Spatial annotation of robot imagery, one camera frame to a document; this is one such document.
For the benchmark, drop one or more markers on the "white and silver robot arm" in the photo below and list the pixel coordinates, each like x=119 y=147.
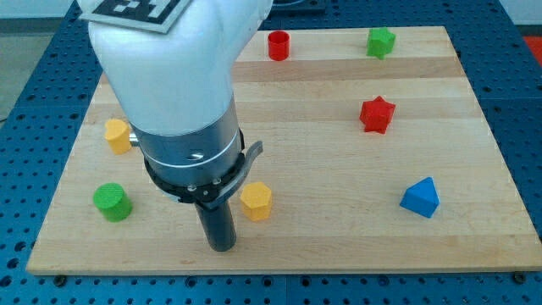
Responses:
x=169 y=63

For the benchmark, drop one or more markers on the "yellow hexagon block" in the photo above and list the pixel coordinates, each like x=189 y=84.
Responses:
x=256 y=201

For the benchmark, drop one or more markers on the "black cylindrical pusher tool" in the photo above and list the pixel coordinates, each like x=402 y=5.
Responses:
x=218 y=225

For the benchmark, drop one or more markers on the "light wooden board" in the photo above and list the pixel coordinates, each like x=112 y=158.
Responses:
x=336 y=188

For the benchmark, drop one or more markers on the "red cylinder block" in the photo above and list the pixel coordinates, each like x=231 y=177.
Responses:
x=279 y=45

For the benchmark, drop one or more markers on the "red star block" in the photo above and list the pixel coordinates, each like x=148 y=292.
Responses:
x=376 y=115

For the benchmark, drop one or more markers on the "yellow heart block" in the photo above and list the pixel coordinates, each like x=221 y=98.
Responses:
x=117 y=135

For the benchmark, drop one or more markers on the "green star block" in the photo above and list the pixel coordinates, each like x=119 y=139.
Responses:
x=380 y=42

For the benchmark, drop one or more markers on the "blue triangular prism block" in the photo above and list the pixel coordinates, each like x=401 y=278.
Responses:
x=422 y=198

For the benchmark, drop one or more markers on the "green cylinder block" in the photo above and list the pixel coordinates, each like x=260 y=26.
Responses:
x=112 y=202

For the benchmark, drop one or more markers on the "black and white fiducial tag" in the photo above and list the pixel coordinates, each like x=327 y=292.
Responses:
x=146 y=15

